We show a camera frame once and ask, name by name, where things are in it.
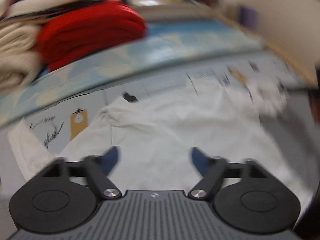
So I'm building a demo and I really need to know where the white t-shirt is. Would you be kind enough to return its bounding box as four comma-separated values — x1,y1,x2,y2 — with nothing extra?
7,78,311,205

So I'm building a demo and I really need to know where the grey printed bed sheet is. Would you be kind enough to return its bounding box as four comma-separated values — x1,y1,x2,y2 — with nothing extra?
0,47,316,230

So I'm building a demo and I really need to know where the blue patterned folded quilt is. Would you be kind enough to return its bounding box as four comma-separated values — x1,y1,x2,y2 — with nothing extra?
1,20,265,126

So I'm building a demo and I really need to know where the red folded blanket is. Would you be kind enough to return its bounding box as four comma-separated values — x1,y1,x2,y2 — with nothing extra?
37,0,146,72

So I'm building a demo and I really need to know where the cream folded blanket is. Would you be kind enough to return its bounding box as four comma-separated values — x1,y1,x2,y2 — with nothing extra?
1,23,42,93

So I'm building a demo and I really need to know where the purple box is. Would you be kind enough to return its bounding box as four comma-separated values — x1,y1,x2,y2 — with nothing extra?
238,5,259,30

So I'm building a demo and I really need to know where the white folded bedding stack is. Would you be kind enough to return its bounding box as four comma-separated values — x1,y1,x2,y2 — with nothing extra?
0,0,106,26

